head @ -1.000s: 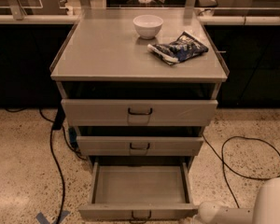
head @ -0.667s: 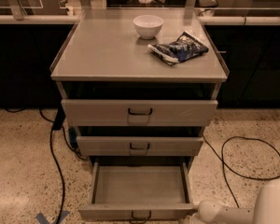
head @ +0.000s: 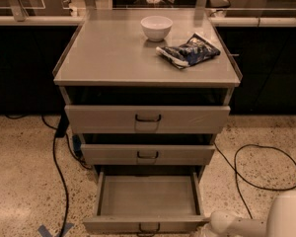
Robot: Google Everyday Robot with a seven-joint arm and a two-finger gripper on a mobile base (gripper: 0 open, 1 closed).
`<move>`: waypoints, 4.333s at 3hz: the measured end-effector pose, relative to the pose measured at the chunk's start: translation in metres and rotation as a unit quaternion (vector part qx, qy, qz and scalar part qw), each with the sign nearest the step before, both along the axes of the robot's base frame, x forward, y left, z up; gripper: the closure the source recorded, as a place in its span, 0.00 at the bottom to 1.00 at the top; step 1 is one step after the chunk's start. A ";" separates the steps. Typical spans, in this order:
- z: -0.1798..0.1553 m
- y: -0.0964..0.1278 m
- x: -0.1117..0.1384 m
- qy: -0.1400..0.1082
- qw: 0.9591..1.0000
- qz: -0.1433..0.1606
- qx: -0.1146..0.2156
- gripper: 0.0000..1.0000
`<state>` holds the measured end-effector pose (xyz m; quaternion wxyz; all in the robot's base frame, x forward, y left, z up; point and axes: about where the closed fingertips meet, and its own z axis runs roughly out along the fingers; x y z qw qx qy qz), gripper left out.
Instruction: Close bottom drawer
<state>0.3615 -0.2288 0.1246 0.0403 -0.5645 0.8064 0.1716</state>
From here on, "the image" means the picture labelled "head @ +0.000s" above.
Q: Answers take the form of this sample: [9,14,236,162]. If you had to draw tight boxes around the grey drawer cabinet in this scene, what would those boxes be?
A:
[54,9,242,176]

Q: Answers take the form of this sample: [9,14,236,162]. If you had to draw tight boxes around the blue tape cross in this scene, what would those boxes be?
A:
[37,223,74,237]

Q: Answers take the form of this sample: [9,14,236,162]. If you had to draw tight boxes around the grey bottom drawer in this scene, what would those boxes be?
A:
[84,171,208,235]

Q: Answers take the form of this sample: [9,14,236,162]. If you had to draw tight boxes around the blue white snack bag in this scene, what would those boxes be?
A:
[156,33,220,69]

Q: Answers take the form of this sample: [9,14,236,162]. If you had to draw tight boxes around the black cable left floor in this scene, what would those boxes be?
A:
[4,113,92,237]

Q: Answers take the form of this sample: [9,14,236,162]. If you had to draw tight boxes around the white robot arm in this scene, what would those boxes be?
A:
[189,191,296,237]

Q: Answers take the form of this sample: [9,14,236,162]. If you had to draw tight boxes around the black cable floor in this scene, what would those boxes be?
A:
[4,113,92,237]
[214,143,296,220]

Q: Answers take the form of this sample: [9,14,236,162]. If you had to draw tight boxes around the grey drawer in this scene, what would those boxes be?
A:
[84,171,208,235]
[65,105,230,134]
[81,144,215,166]

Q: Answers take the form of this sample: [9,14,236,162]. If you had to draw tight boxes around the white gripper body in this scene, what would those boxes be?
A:
[194,209,239,237]

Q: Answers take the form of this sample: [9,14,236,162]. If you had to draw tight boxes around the dark counter cabinets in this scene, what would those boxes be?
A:
[0,24,296,115]

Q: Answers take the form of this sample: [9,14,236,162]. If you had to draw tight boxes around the white bowl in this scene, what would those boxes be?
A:
[140,16,173,41]

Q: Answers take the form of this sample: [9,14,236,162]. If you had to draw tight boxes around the grey middle drawer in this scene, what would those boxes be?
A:
[81,144,215,166]

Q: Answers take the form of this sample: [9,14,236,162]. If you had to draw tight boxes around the grey top drawer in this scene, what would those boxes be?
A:
[65,105,230,134]

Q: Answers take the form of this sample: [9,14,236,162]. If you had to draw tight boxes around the black cable right floor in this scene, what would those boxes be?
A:
[214,143,296,220]

